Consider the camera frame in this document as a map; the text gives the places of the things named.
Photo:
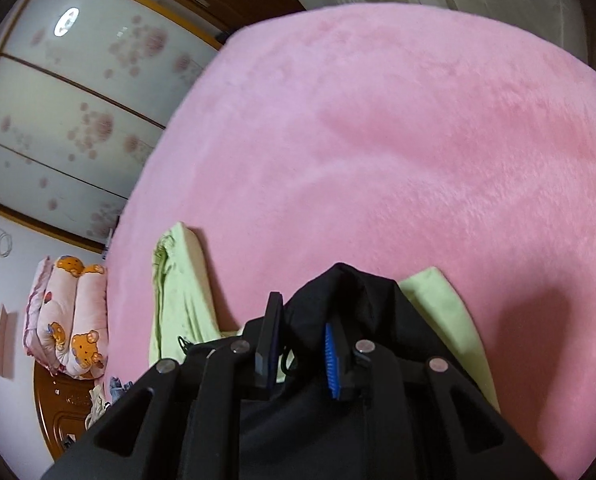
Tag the floral sliding door wardrobe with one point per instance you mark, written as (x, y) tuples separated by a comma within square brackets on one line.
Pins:
[(68, 120)]

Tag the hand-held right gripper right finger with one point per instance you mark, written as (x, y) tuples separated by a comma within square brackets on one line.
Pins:
[(333, 360)]

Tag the pink fluffy bed blanket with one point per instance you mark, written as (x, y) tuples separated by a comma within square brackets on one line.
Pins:
[(378, 135)]

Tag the green and black hooded jacket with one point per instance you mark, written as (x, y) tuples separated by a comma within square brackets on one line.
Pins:
[(358, 290)]

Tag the pale wall shelf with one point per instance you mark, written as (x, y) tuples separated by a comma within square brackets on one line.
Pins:
[(5, 340)]

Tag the grey crumpled cloth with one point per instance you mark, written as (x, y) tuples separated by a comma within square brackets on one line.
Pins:
[(120, 389)]

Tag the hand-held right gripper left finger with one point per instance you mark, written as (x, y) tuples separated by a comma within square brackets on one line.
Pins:
[(267, 345)]

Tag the folded bear print quilt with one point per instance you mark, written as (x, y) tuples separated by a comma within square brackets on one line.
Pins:
[(78, 310)]

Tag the brown wooden headboard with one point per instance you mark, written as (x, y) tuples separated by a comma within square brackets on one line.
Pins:
[(58, 410)]

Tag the beige crumpled cloth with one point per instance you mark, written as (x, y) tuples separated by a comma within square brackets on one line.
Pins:
[(98, 405)]

